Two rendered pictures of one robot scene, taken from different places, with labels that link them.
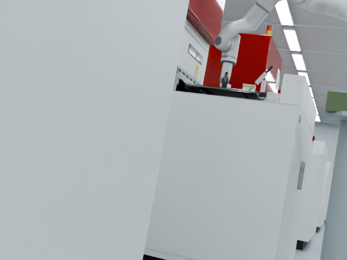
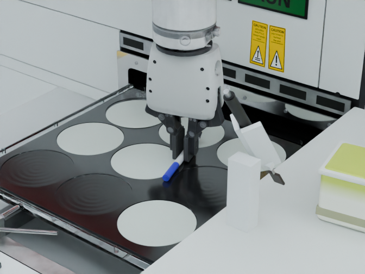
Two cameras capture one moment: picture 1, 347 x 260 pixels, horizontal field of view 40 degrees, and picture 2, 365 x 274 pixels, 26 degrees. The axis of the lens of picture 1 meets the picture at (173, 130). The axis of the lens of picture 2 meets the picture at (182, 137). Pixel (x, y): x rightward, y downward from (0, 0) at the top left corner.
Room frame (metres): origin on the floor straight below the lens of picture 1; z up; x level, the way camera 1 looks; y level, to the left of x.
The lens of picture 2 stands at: (2.81, -1.16, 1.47)
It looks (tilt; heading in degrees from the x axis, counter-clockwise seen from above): 29 degrees down; 107
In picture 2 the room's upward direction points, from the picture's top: straight up
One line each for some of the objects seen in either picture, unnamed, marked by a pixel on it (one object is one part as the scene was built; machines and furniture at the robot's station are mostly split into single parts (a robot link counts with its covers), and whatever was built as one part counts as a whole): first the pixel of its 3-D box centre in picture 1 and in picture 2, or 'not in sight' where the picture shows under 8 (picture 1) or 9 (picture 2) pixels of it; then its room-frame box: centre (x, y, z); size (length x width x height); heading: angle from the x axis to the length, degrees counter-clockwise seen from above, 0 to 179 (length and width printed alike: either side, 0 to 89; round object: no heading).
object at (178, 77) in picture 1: (189, 91); (222, 107); (2.53, -0.05, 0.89); 0.44 x 0.02 x 0.10; 160
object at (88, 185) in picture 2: (227, 95); (145, 162); (2.47, -0.25, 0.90); 0.34 x 0.34 x 0.01; 70
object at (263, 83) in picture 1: (260, 83); (252, 166); (2.66, -0.44, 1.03); 0.06 x 0.04 x 0.13; 70
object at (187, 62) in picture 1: (180, 59); (142, 8); (2.37, 0.03, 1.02); 0.81 x 0.03 x 0.40; 160
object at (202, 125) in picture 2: not in sight; (197, 138); (2.54, -0.23, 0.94); 0.03 x 0.03 x 0.07; 86
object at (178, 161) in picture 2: not in sight; (184, 154); (2.52, -0.22, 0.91); 0.14 x 0.01 x 0.01; 86
